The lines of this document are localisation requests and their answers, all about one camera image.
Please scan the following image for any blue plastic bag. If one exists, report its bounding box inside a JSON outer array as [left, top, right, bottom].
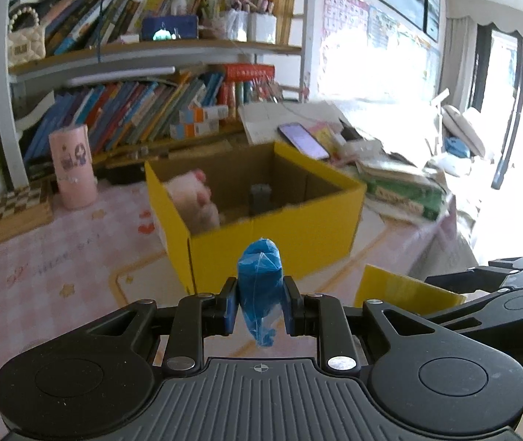
[[237, 238, 284, 347]]

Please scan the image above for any yellow tape roll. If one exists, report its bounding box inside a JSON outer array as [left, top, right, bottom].
[[354, 265, 467, 316]]

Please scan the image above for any pink plush toy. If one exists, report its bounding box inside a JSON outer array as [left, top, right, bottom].
[[164, 169, 221, 235]]

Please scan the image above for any yellow cardboard box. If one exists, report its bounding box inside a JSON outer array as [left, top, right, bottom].
[[145, 142, 367, 294]]

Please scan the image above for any black smartphone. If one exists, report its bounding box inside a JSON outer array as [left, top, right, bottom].
[[277, 122, 330, 160]]

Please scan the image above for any pink checkered tablecloth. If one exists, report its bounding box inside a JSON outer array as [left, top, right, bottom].
[[0, 178, 479, 441]]

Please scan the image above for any orange white small box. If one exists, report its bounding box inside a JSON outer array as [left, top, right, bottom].
[[179, 105, 229, 125]]

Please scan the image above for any pink cylindrical container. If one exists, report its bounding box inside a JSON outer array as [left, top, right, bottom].
[[49, 125, 98, 210]]

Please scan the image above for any wooden chess board box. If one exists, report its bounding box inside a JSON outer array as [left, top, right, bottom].
[[0, 181, 53, 243]]

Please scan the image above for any red book box set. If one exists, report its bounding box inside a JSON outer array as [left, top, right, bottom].
[[222, 63, 275, 83]]

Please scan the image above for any blue rectangular tin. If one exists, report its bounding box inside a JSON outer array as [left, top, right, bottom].
[[141, 15, 198, 41]]

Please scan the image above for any white pen holder cup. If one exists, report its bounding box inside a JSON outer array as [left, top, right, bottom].
[[247, 12, 277, 44]]

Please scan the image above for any white quilted pearl handbag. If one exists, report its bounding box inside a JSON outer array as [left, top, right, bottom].
[[7, 6, 46, 68]]

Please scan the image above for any white bookshelf frame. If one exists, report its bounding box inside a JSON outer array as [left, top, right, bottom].
[[0, 0, 311, 188]]

